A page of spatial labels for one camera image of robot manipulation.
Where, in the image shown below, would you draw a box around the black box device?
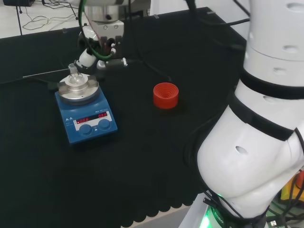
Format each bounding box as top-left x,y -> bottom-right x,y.
3,0 -> 35,8

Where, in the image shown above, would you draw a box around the heater with blue base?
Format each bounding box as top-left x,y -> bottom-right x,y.
48,71 -> 119,145

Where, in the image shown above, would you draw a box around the red ribbed flask ring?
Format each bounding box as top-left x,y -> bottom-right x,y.
152,82 -> 180,110

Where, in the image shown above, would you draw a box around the black bench cloth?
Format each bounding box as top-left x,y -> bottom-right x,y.
0,6 -> 248,228

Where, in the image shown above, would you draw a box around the clear round-bottom glass flask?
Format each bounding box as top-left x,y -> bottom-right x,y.
68,63 -> 85,86

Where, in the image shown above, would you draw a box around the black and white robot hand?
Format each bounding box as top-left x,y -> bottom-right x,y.
74,21 -> 130,79

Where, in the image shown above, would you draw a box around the green robot cable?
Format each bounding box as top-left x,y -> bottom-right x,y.
77,0 -> 115,60

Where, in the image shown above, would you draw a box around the thin metal probe rod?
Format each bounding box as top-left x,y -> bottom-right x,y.
22,68 -> 70,78

